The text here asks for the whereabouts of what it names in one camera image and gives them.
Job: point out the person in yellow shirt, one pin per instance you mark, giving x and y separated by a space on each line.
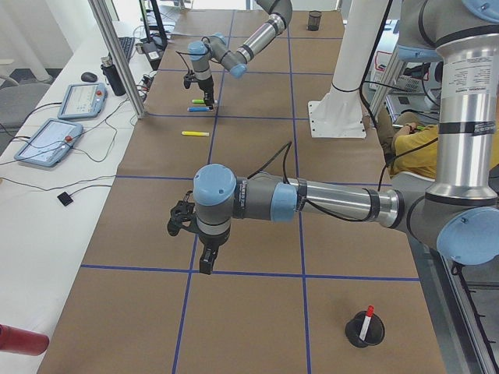
408 144

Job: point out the red bottle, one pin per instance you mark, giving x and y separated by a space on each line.
23 342

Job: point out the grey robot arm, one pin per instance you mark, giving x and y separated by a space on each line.
456 214
215 48

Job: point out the black computer mouse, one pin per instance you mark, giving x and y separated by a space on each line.
88 77

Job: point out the grey aluminium frame post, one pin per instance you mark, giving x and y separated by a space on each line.
111 40

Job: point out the blue highlighter pen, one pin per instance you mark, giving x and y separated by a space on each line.
199 109

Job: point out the black water bottle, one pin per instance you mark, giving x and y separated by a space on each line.
112 75

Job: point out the black monitor stand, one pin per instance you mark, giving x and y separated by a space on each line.
160 42

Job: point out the black keyboard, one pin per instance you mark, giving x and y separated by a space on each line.
127 45

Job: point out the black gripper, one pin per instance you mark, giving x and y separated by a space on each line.
204 83
214 240

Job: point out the far blue teach pendant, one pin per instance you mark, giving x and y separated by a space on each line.
83 101

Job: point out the small black sensor box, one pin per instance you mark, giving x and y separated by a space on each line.
64 198

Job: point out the red whiteboard marker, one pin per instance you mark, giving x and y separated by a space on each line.
366 322

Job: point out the blue teach pendant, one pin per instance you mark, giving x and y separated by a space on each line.
83 101
50 143

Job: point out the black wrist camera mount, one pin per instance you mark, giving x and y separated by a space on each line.
182 216

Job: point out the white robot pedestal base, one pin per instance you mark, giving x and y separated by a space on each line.
339 113

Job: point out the yellow highlighter pen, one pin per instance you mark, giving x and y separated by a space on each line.
194 133

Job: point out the black mesh pen cup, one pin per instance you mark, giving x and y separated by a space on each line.
374 335

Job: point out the near blue teach pendant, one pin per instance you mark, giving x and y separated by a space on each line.
50 143

